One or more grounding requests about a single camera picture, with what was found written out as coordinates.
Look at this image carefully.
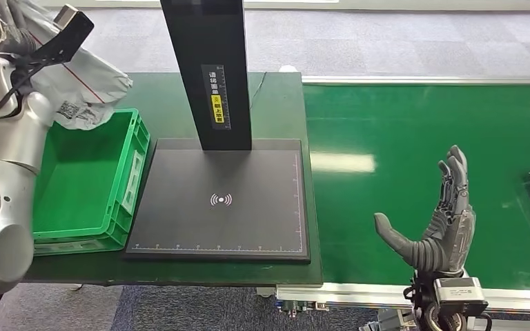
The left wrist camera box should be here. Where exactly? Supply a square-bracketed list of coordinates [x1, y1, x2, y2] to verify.
[29, 4, 95, 65]

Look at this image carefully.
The grey metal bracket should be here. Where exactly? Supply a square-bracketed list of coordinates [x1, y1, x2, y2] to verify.
[360, 308, 417, 331]

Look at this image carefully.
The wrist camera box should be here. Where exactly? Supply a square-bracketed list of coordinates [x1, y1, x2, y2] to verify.
[431, 276, 489, 319]
[29, 4, 95, 65]

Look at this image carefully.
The thin black table cable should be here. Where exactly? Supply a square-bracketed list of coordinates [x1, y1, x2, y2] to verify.
[248, 71, 267, 110]

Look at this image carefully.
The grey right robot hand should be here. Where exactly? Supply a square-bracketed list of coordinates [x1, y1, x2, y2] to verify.
[373, 145, 477, 277]

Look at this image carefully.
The black weighing scanner device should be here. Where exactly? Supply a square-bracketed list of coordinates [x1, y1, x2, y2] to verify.
[123, 0, 312, 265]

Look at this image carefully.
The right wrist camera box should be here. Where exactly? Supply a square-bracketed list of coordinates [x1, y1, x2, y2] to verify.
[431, 276, 489, 319]

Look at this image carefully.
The green plastic basket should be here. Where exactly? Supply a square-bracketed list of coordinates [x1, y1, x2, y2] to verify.
[32, 108, 152, 257]

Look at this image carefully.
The green conveyor belt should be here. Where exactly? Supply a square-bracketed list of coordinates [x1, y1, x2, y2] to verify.
[276, 75, 530, 316]

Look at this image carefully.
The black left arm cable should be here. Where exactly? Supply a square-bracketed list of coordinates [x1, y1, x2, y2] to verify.
[0, 43, 42, 129]

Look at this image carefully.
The metal connector block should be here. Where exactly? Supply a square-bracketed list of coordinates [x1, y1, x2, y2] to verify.
[276, 299, 330, 317]

